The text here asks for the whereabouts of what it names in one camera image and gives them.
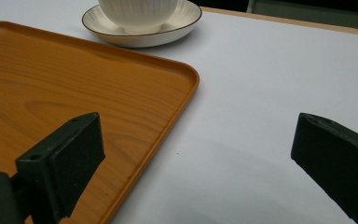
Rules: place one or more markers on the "white ribbed cup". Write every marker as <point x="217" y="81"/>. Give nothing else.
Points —
<point x="140" y="14"/>

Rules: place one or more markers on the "wooden tray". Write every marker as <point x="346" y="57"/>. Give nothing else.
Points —
<point x="74" y="93"/>

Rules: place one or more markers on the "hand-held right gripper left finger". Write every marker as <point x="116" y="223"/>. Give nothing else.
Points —
<point x="65" y="168"/>

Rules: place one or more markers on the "white saucer with dark rim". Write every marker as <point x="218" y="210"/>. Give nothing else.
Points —
<point x="174" y="28"/>

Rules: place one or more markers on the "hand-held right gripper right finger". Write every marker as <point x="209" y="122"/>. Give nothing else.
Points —
<point x="338" y="161"/>

